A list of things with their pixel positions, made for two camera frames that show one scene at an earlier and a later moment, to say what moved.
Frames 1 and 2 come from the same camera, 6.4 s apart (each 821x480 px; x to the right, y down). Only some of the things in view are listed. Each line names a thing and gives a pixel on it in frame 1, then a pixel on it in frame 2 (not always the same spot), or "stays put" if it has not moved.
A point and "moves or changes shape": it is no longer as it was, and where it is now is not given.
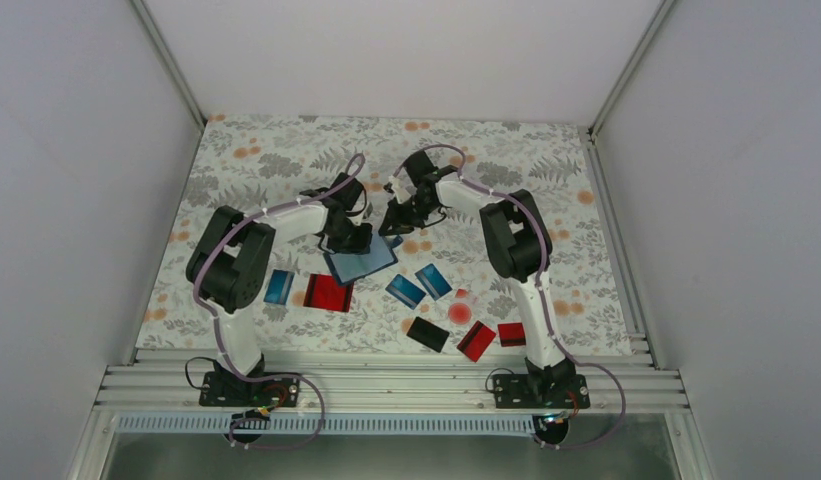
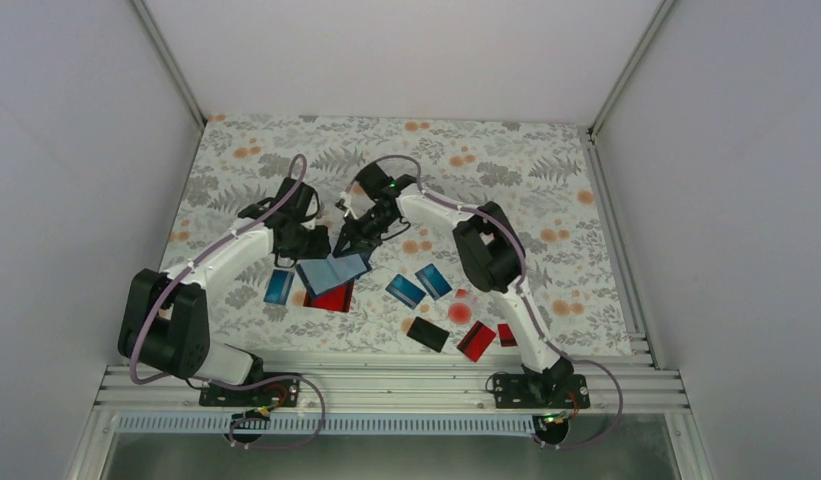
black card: [428, 334] stays put
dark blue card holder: [350, 267] moves or changes shape
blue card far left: [279, 287] stays put
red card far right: [511, 334] stays put
